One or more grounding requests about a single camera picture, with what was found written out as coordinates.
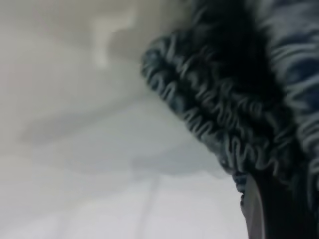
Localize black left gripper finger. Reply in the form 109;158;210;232
240;173;319;239

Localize blue denim kids jeans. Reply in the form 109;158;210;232
141;0;319;239

